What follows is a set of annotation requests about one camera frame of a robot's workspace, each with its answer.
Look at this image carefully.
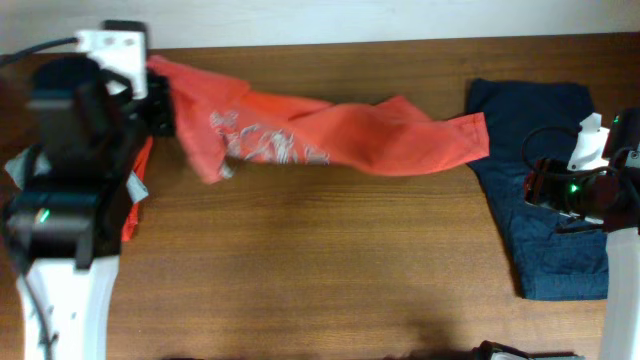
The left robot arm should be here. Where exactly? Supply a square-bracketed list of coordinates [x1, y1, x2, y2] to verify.
[1, 56, 175, 359]

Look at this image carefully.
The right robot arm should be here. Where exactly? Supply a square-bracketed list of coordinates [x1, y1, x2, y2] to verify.
[524, 159, 639, 360]

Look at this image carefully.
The navy blue folded shirt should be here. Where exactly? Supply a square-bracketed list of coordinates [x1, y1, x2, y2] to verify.
[466, 79, 608, 301]

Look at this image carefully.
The orange printed t-shirt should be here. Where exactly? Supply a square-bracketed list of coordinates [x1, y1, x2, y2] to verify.
[148, 56, 490, 184]

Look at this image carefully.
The orange folded shirt under grey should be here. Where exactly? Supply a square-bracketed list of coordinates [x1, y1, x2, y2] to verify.
[121, 137, 153, 242]

